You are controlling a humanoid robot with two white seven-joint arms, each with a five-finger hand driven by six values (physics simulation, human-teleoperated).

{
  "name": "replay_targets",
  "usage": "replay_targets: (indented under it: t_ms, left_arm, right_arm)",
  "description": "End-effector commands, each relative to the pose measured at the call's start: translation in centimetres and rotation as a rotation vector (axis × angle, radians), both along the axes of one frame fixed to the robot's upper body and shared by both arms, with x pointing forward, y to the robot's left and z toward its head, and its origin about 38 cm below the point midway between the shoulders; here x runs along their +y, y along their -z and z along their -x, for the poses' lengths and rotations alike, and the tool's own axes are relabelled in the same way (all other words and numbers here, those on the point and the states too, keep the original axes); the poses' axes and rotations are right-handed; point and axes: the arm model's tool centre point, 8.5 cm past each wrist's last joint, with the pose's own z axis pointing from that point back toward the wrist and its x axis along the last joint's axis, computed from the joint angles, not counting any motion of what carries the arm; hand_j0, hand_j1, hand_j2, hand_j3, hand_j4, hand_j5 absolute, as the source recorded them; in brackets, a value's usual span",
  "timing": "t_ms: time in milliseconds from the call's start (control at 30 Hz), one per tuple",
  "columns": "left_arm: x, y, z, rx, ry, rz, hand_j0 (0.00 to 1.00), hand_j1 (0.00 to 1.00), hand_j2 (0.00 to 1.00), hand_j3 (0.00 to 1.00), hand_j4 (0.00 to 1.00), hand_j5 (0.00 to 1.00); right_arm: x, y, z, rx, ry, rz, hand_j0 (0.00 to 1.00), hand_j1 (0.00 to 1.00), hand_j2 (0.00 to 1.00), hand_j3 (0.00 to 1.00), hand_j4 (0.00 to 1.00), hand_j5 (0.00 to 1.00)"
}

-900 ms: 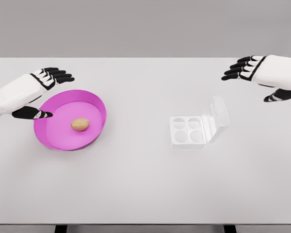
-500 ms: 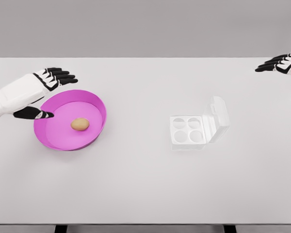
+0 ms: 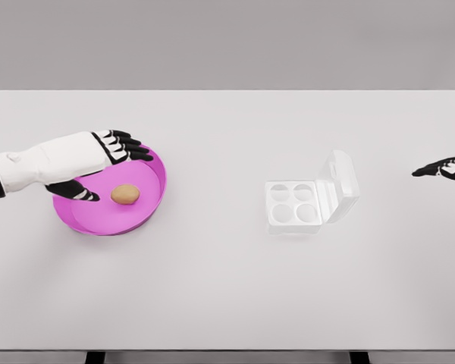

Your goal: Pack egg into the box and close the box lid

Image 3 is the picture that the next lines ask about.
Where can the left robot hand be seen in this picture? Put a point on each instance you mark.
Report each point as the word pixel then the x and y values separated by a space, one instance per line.
pixel 79 153

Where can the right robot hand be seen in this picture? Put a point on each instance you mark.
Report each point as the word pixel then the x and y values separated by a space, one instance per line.
pixel 449 168

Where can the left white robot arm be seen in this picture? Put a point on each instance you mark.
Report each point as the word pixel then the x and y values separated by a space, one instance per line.
pixel 19 167

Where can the brown egg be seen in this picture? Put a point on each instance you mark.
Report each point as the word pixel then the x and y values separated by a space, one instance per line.
pixel 125 194

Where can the white egg box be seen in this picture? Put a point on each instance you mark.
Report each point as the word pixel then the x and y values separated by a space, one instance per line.
pixel 307 197

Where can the pink round plate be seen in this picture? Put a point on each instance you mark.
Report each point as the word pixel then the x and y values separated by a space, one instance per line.
pixel 129 212

